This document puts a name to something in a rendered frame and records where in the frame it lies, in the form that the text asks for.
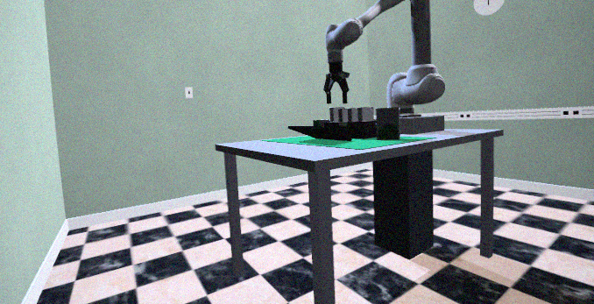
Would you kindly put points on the green flat mat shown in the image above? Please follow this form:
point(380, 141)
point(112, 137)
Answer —
point(355, 143)

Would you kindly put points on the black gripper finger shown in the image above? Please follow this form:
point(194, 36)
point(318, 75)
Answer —
point(328, 86)
point(344, 87)

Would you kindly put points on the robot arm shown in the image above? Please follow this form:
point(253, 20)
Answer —
point(423, 83)

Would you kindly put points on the status display screen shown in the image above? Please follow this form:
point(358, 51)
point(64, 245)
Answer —
point(320, 132)

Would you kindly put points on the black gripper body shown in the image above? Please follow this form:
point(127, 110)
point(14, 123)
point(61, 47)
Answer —
point(333, 68)

